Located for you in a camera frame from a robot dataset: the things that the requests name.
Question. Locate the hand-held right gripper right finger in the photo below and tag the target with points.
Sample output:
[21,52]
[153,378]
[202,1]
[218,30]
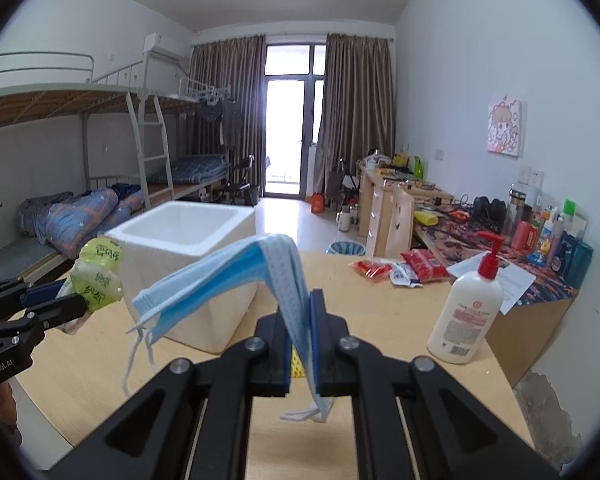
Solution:
[314,350]

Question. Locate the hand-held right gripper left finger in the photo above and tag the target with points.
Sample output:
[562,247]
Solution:
[272,355]

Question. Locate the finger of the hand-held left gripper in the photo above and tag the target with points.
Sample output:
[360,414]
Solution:
[60,312]
[42,293]

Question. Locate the yellow sponge cloth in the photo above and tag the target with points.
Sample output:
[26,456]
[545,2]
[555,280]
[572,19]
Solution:
[298,364]

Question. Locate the green tissue packet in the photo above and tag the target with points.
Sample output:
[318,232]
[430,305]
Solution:
[97,275]

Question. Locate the white foam box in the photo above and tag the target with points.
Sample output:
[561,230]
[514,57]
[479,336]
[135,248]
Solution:
[220,320]

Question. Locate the blue face mask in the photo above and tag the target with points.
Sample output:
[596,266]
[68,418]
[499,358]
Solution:
[215,280]

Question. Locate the blue orange quilt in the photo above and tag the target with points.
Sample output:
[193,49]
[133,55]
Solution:
[80,215]

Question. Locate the red snack packet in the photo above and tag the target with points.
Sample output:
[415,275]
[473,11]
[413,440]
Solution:
[370,268]
[422,262]

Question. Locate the blue trash bin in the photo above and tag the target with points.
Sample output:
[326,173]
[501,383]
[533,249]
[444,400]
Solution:
[345,248]

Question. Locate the white blue snack packet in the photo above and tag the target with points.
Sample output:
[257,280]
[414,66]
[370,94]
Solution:
[405,276]

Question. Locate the orange container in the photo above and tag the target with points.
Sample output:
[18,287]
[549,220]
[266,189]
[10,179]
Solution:
[318,203]

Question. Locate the white lotion pump bottle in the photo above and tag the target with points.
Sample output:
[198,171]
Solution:
[462,320]

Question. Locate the wooden chair smiley cutout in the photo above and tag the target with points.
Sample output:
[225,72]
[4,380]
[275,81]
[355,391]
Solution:
[400,220]

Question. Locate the wooden desk with drawers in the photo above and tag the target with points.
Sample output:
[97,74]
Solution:
[375,205]

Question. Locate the black folding trolley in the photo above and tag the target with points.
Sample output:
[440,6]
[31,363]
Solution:
[342,185]

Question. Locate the yellow packet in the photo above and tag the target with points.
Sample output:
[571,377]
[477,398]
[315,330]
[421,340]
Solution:
[425,217]

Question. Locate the white bunk bed ladder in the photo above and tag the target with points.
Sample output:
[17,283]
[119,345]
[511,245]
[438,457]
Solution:
[152,157]

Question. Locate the black folding chair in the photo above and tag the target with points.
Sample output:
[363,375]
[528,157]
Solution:
[240,180]

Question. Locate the patterned tablecloth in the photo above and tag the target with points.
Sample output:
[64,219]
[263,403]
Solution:
[460,240]

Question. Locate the metal bunk bed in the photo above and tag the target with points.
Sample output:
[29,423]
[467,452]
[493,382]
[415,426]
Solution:
[190,92]
[55,97]

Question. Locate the blue checked bedding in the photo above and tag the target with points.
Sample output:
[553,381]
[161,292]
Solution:
[197,169]

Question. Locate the yellow box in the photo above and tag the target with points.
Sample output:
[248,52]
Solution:
[401,160]

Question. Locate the green bag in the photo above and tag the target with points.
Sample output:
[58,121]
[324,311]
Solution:
[418,166]

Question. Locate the white paper sheet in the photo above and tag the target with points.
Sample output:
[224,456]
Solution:
[517,280]

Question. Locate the glass balcony door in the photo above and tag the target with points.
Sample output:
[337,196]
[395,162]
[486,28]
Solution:
[285,135]

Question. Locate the black headphones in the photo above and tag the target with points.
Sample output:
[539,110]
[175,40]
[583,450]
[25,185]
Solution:
[487,207]

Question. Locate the hanging dark clothes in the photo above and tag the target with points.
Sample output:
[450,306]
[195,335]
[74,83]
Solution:
[227,120]

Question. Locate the brown curtain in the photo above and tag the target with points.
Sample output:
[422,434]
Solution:
[355,110]
[225,110]

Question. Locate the row of toiletry bottles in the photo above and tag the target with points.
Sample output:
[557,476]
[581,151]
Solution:
[555,245]

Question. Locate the white air conditioner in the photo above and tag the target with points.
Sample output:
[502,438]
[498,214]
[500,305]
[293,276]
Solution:
[167,45]

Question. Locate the white wall socket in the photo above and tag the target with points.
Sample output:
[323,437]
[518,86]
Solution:
[530,175]

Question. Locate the pink cartoon wall poster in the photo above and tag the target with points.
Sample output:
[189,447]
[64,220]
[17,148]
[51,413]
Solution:
[505,127]

